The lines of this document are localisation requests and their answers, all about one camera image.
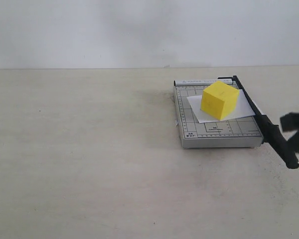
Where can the black cutter blade arm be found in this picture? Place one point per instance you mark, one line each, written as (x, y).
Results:
(271, 132)

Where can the white paper sheet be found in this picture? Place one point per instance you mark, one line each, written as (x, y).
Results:
(242, 110)

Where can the yellow foam cube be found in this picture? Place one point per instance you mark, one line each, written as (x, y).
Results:
(219, 100)

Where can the grey paper cutter base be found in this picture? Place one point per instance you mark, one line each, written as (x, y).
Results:
(243, 132)

